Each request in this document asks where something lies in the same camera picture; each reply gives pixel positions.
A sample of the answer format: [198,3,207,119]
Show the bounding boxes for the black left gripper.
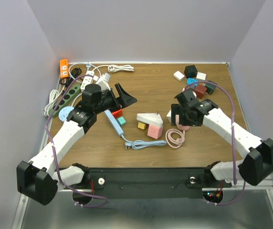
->
[94,83,137,114]

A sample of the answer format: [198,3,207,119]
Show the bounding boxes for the red cube socket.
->
[112,109,123,119]

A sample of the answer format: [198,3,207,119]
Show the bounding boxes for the round pink socket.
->
[176,124,190,131]

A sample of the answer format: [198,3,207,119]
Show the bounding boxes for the white cube socket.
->
[167,110,171,123]

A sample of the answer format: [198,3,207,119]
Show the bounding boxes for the light blue power strip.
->
[104,110,124,137]

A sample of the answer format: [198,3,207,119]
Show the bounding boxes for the yellow small plug adapter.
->
[137,122,147,130]

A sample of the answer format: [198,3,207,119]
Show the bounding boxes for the pink cable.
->
[165,128,186,149]

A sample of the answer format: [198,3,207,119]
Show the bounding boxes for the white triangular power strip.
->
[136,113,163,128]

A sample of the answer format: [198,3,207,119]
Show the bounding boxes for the pink cube socket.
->
[147,125,163,139]

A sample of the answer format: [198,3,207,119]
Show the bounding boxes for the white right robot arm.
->
[171,89,273,186]

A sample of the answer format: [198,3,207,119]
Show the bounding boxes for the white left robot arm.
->
[16,83,137,206]

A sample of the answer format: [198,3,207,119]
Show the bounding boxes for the teal small plug adapter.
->
[117,116,126,126]

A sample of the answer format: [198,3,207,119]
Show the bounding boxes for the blue plug adapter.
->
[187,78,198,89]

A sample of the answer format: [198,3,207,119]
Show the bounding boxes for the round light blue socket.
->
[58,106,74,122]

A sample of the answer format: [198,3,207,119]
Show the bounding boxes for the dark red cube adapter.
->
[194,84,207,99]

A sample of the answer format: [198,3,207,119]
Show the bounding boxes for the dark green cube adapter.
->
[205,80,217,95]

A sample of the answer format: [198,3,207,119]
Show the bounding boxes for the white square charger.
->
[196,72,207,81]

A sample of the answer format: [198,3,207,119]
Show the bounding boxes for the white flat charger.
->
[173,71,185,81]

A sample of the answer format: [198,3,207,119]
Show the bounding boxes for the black cube adapter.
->
[184,65,198,78]

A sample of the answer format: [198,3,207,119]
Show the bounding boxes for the white long power strip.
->
[80,70,95,92]

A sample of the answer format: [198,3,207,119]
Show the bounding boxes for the dark green power strip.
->
[49,84,81,118]

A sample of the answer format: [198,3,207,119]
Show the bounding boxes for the orange power strip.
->
[60,59,69,78]

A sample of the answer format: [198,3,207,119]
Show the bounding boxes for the white bundled cable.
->
[107,64,135,73]

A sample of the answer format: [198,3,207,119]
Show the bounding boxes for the light blue coiled cable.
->
[122,135,168,151]

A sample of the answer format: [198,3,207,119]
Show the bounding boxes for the black coiled cable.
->
[59,67,83,86]

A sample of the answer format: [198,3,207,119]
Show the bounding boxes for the white coiled cable left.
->
[43,89,60,117]

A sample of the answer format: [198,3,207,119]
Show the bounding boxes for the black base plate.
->
[73,167,231,199]

